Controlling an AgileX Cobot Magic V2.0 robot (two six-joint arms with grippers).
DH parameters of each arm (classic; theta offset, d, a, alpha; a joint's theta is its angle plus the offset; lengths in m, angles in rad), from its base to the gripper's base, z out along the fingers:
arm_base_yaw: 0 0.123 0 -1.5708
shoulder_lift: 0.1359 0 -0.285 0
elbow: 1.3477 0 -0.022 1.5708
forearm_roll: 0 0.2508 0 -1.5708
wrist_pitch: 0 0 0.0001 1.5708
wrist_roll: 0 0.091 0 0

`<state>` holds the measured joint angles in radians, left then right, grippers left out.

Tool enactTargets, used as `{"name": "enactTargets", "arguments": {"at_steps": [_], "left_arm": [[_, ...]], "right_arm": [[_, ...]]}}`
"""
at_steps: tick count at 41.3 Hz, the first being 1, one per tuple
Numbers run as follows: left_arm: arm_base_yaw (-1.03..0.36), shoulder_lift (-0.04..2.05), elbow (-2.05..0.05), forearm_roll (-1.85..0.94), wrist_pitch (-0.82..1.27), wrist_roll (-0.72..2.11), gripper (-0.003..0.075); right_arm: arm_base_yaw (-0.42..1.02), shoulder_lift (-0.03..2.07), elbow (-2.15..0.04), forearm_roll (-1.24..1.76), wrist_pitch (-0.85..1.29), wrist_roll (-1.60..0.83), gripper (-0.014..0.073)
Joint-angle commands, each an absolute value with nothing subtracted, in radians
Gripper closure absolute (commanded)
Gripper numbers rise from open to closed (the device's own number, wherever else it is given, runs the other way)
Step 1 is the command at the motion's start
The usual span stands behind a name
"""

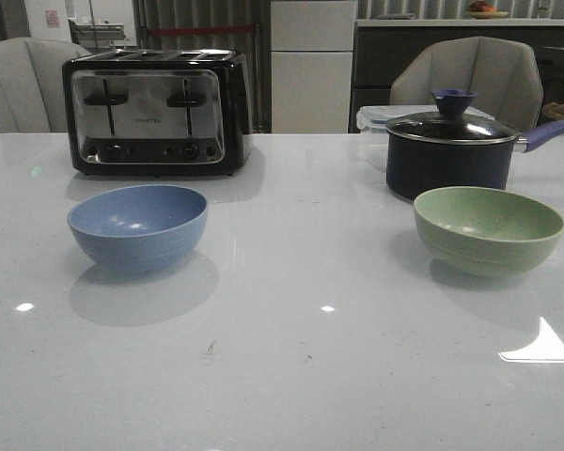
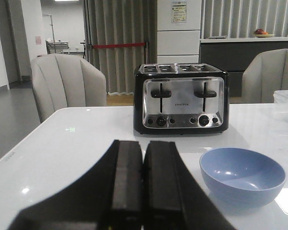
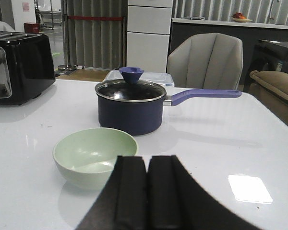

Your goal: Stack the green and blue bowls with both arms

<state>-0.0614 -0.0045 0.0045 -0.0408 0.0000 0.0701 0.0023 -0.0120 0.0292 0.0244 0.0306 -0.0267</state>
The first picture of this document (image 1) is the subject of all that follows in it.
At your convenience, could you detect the beige chair on left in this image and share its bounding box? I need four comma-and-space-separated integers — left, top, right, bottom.
0, 38, 89, 133

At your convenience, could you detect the black and chrome toaster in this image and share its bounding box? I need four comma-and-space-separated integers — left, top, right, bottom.
62, 49, 253, 176

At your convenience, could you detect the glass pot lid blue knob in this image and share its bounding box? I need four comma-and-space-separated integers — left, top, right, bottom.
385, 88, 519, 145

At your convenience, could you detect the clear plastic food container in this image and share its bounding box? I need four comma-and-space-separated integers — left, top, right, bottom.
355, 103, 495, 137

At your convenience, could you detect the dark blue saucepan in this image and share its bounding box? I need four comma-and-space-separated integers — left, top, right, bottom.
386, 120, 564, 200

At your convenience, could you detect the blue bowl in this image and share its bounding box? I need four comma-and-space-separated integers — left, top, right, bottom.
67, 184, 208, 273

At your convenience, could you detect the white refrigerator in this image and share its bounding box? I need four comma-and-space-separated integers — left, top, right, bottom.
271, 1, 358, 133

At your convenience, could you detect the beige chair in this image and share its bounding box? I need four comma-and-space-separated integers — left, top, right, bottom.
389, 36, 543, 132
0, 38, 89, 133

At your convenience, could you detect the beige chair on right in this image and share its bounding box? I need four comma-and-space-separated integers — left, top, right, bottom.
389, 36, 543, 132

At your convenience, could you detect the dark kitchen counter cabinet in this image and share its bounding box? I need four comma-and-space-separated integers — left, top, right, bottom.
349, 18, 564, 132

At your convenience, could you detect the green bowl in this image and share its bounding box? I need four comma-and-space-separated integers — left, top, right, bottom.
413, 186, 564, 278

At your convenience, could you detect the fruit bowl on counter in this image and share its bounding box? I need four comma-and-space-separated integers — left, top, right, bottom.
467, 0, 509, 19

